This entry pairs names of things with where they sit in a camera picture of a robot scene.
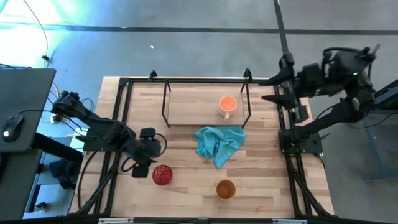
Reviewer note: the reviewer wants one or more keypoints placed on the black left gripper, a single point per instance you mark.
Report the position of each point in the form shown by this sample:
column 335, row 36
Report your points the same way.
column 149, row 149

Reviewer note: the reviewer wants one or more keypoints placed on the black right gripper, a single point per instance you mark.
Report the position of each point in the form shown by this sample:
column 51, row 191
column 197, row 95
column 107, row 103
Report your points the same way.
column 306, row 79

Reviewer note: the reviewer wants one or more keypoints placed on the red faceted plastic cup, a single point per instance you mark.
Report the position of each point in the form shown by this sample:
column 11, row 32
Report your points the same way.
column 162, row 175

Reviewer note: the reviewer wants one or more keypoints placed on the large orange cup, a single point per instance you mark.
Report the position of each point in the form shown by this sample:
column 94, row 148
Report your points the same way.
column 226, row 189

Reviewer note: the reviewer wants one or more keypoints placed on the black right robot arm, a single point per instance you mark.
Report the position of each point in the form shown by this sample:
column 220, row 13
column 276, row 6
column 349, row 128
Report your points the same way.
column 342, row 112

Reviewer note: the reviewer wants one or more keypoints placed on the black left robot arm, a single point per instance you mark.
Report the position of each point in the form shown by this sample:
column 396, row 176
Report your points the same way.
column 102, row 130

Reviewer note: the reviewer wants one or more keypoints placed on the black-framed wooden shelf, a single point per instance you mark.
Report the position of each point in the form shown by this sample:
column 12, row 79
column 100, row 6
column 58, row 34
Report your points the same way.
column 192, row 105

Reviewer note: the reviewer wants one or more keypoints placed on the teal cloth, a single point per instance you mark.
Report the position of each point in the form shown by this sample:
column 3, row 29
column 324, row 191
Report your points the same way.
column 219, row 143

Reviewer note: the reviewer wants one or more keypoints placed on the black bag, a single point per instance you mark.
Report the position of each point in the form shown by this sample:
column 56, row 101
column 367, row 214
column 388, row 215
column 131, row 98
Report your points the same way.
column 63, row 174

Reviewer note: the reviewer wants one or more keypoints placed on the black desk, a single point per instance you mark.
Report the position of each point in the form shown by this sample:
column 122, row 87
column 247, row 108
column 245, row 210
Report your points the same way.
column 28, row 93

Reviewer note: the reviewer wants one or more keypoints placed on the black computer mouse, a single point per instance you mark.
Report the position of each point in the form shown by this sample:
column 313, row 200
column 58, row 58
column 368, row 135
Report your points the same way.
column 12, row 127

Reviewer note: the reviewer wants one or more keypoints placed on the black aluminium rig frame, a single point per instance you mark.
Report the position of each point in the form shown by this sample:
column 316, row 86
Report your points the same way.
column 119, row 102

